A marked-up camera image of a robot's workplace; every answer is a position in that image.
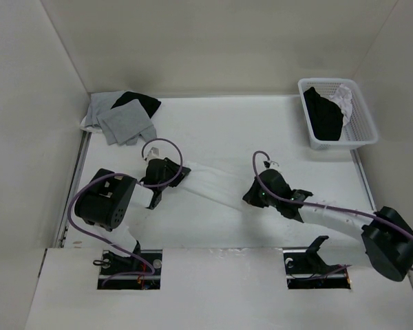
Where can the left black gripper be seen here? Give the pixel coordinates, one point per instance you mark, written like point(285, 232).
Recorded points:
point(175, 169)

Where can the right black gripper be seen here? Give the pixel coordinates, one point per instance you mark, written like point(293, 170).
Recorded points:
point(251, 196)

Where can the white tank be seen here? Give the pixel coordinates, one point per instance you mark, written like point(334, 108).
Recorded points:
point(342, 97)
point(217, 185)

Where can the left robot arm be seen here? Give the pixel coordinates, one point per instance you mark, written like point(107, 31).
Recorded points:
point(105, 204)

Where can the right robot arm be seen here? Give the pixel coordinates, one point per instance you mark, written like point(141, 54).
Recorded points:
point(386, 237)

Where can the folded black tank top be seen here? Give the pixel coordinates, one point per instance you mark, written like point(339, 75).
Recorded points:
point(150, 105)

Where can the lower grey folded tank top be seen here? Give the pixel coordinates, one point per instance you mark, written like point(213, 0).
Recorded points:
point(99, 103)

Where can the black tank top in basket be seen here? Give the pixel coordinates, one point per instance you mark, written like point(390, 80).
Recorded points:
point(325, 116)

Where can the crumpled white tank top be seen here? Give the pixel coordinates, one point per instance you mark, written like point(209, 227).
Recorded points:
point(342, 97)

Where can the white plastic basket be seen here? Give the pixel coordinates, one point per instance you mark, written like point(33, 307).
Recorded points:
point(360, 130)

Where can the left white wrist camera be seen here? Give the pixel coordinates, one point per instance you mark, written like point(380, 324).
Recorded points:
point(152, 154)

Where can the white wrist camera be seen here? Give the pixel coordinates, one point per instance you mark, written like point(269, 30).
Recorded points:
point(152, 154)
point(271, 164)

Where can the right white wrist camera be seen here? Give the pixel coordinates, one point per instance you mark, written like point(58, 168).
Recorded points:
point(271, 164)

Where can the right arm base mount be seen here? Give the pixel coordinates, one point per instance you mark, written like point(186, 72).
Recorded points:
point(305, 269)

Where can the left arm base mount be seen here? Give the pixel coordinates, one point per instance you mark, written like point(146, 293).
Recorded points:
point(127, 273)

